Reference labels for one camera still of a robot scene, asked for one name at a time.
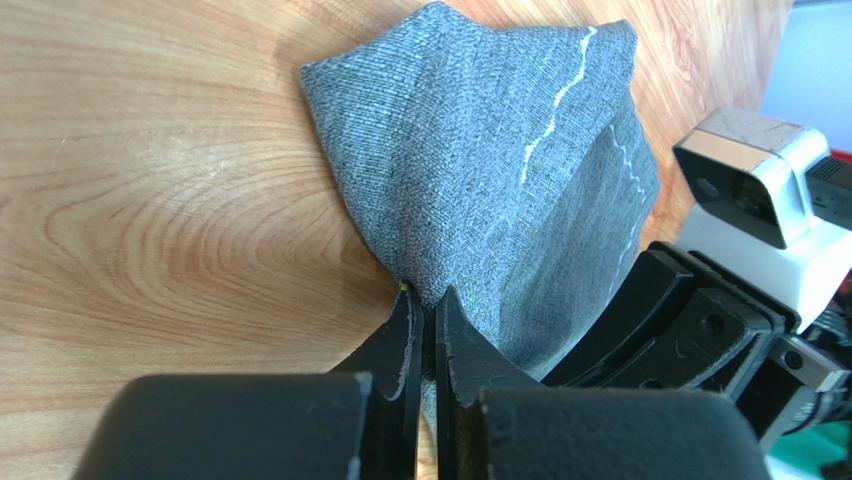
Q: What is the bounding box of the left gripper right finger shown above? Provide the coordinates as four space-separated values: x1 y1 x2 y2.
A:
435 288 769 479

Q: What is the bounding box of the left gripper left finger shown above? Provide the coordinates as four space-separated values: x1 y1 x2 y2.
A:
74 285 424 479

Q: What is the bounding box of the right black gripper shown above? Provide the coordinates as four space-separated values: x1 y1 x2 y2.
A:
542 241 851 451

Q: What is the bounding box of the grey felt napkin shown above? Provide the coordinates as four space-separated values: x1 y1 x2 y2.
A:
299 0 662 427

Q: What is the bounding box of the white garment with green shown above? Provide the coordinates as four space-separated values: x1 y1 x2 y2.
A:
766 421 851 479

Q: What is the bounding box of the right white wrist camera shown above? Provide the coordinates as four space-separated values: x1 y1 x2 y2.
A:
673 108 851 334

